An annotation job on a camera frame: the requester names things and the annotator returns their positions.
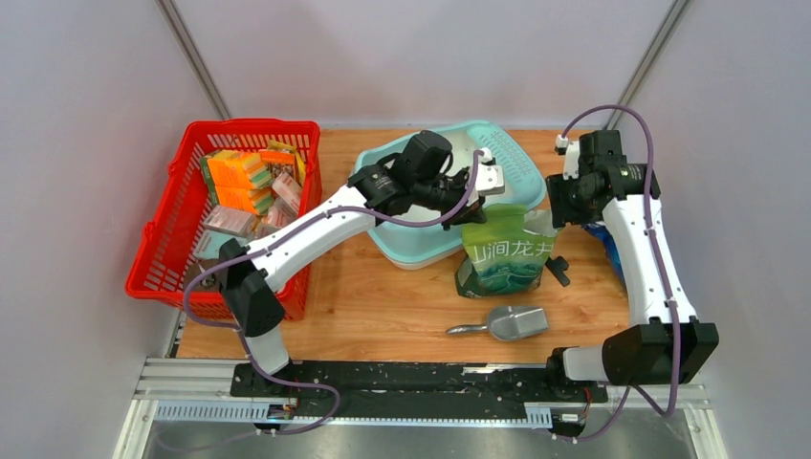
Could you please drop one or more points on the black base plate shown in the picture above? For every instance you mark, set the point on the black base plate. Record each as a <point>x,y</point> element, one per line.
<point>412,390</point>

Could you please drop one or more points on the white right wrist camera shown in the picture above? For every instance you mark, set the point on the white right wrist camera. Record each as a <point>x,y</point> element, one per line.
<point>570,150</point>

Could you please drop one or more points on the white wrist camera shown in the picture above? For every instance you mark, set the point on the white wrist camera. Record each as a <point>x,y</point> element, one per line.
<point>570,150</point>
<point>490,179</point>

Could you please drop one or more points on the pink sponge box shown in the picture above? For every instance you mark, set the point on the pink sponge box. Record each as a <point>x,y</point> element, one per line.
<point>231,221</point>

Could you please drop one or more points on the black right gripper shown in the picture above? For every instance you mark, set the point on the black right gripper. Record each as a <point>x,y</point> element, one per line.
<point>561,212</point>

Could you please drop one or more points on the orange sponge pack lower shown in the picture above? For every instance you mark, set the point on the orange sponge pack lower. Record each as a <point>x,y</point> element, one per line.
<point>256,200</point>

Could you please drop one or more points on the teal sponge box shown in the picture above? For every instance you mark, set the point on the teal sponge box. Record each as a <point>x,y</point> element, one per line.
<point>209,244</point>

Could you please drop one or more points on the green cat litter bag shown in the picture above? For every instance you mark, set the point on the green cat litter bag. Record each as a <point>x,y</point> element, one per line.
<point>506,254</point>

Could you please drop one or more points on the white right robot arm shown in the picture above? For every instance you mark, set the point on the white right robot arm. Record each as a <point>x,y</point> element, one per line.
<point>665,341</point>

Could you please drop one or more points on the red plastic basket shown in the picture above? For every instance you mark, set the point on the red plastic basket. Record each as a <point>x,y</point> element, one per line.
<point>164,268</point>

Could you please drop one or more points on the orange sponge pack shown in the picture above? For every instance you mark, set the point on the orange sponge pack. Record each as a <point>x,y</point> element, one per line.
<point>240,169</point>
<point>256,200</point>

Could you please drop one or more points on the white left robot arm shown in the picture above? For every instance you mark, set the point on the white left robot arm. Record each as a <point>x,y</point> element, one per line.
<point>417,176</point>

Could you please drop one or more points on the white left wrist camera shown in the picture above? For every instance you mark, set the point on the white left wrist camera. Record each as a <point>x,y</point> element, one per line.
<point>490,179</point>

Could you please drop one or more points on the blue plastic bag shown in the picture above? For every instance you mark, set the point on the blue plastic bag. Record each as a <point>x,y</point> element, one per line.
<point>601,232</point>

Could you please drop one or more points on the orange sponge pack upper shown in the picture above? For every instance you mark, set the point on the orange sponge pack upper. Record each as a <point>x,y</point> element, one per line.
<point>240,169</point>

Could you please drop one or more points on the black bag clip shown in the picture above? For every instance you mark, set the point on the black bag clip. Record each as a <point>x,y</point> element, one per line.
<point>558,266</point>

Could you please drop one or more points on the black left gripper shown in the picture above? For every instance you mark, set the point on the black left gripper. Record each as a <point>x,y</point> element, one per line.
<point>470,213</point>

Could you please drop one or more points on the light blue litter box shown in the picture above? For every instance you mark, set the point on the light blue litter box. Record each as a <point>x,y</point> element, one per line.
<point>416,248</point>

